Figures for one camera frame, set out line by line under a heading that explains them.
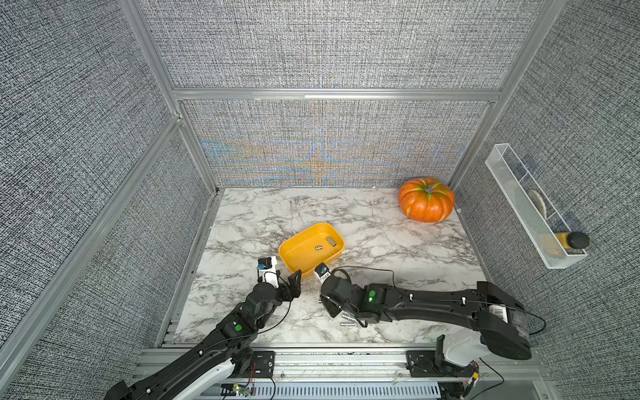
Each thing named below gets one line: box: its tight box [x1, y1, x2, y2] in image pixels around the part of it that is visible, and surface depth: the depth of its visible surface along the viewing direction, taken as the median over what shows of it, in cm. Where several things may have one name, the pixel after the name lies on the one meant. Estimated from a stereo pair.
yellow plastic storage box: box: [279, 222, 346, 275], surface depth 99 cm
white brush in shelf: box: [527, 190, 547, 219], surface depth 72 cm
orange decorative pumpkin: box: [399, 177, 456, 223], surface depth 102 cm
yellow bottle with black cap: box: [555, 231, 591, 250], surface depth 63 cm
